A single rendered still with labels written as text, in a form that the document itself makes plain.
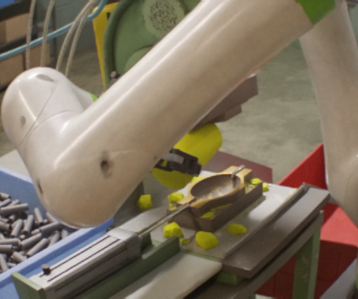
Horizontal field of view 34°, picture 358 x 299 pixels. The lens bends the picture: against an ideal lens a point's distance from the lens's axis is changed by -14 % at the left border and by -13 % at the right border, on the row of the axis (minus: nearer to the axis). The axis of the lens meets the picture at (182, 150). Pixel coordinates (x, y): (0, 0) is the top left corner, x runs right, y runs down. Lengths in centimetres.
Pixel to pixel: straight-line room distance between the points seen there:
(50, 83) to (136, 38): 39
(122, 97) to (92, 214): 12
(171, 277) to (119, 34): 45
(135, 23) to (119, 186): 50
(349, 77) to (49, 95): 42
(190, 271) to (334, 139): 30
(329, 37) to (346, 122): 13
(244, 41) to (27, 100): 26
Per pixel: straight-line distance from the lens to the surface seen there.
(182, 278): 94
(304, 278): 126
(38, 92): 73
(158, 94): 64
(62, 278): 85
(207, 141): 102
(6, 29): 662
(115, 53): 115
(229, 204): 108
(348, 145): 91
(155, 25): 102
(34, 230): 114
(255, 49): 64
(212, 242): 101
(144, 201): 115
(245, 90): 107
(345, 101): 89
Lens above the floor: 151
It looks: 21 degrees down
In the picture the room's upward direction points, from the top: 6 degrees counter-clockwise
